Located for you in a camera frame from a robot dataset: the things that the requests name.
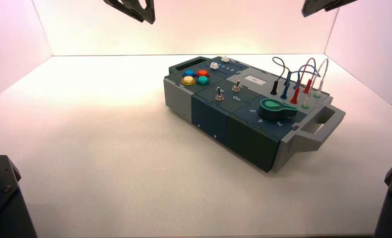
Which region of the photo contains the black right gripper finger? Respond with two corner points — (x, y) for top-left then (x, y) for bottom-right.
(324, 0), (358, 12)
(302, 0), (340, 18)

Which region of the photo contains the blue grey control box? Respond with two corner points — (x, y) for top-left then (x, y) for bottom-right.
(163, 56), (346, 174)

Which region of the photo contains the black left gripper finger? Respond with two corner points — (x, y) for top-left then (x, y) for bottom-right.
(102, 0), (156, 25)

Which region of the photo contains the red banana plug cable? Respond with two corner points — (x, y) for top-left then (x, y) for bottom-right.
(289, 58), (317, 105)

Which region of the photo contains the black banana plug cable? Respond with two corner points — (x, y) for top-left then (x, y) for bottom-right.
(270, 56), (292, 96)

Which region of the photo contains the green rotary knob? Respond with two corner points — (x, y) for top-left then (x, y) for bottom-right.
(258, 98), (298, 121)

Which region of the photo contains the white banana plug cable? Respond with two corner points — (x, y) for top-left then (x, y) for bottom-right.
(301, 58), (329, 110)

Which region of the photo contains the blue banana plug cable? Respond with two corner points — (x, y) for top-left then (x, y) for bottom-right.
(280, 64), (321, 101)

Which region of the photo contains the white label plate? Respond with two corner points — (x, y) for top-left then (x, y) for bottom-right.
(244, 75), (267, 86)

